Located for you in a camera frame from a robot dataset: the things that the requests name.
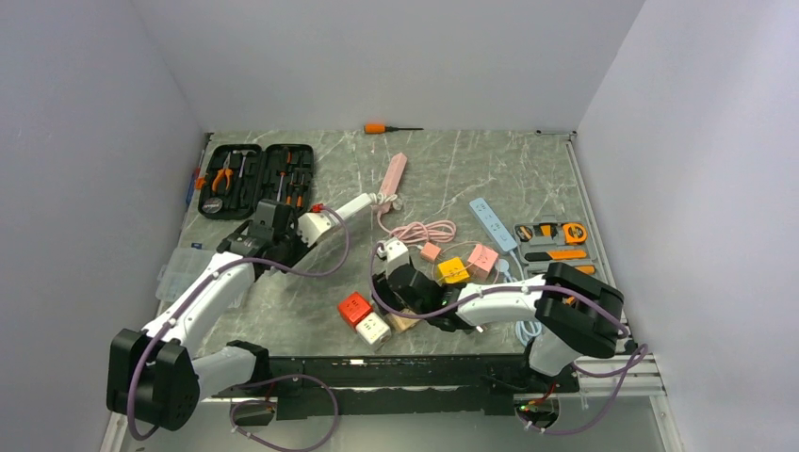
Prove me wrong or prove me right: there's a wooden beige cube adapter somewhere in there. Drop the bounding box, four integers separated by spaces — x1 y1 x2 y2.
384 313 419 333

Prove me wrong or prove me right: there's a small pink charger plug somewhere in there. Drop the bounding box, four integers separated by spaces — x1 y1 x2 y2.
419 242 442 264

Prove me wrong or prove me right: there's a yellow cube adapter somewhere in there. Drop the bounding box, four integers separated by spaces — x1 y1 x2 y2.
435 257 470 284

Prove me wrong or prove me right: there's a white cube adapter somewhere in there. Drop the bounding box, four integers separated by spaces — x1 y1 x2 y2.
355 312 392 350

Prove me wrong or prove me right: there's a red cube adapter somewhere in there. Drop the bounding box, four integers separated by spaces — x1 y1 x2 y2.
337 292 373 330

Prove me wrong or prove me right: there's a pink cube socket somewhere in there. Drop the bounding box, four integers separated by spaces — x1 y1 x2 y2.
465 244 498 281

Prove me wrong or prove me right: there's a white power strip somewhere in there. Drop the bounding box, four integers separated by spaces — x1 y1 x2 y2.
334 192 399 219

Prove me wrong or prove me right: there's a black tool case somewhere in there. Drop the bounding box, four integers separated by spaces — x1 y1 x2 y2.
195 143 315 220

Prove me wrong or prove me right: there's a pink power strip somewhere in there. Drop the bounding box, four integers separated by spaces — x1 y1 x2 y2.
379 153 408 197

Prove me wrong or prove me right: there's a clear plastic screw box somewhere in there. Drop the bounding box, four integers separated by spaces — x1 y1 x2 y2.
155 248 254 315

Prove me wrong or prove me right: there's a light blue power strip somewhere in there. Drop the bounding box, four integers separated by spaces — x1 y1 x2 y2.
468 198 517 254

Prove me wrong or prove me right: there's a light blue cable with plug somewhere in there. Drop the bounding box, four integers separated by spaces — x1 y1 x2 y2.
495 249 543 348

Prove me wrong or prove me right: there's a grey tool case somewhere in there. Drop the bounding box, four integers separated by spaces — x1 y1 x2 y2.
513 217 599 276

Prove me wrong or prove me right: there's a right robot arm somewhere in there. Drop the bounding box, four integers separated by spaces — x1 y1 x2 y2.
371 263 629 391

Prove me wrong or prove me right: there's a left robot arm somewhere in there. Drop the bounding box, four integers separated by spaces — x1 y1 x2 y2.
106 200 351 441

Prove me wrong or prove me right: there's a black base bar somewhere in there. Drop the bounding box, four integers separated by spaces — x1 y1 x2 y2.
217 354 579 420

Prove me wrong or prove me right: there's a blue red pen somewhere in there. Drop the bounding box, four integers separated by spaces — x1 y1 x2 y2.
185 166 201 207

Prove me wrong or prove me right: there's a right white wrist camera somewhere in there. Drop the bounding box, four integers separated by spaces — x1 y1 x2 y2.
377 238 411 277

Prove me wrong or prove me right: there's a thin pink cable loop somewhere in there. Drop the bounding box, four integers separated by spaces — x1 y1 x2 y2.
432 240 503 288

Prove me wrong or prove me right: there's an orange handled screwdriver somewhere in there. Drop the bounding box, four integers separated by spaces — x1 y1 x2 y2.
363 123 423 135

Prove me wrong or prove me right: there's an aluminium rail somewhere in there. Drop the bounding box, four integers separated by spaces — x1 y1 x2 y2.
201 354 665 399

